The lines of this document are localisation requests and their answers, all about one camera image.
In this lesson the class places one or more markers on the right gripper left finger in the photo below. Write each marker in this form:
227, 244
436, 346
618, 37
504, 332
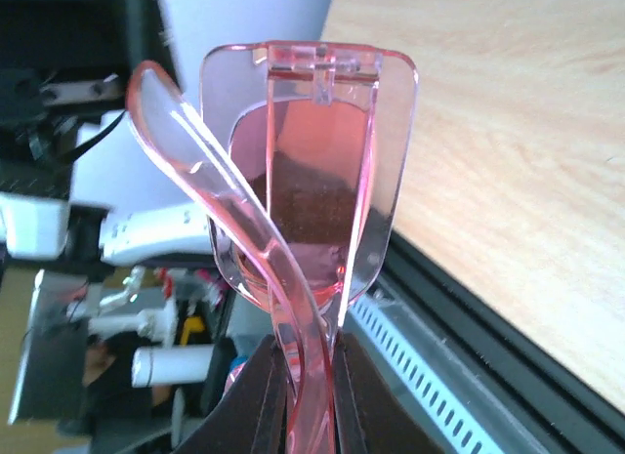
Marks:
251, 415

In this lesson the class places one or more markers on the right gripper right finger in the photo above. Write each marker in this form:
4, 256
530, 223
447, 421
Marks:
369, 417

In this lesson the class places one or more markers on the red sunglasses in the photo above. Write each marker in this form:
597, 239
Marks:
296, 154

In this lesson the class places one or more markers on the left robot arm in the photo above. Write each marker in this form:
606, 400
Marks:
38, 229

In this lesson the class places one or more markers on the light blue slotted cable duct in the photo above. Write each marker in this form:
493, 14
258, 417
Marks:
453, 421

